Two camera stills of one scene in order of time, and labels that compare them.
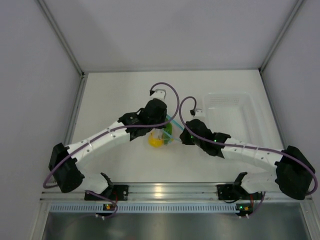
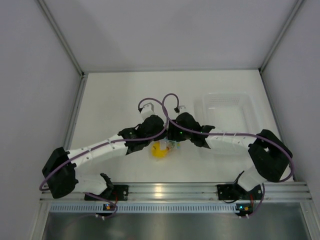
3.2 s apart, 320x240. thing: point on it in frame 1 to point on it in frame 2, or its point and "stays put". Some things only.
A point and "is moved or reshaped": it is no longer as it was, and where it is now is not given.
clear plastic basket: (235, 113) stays put
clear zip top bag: (160, 137) is moved or reshaped
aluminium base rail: (207, 191) stays put
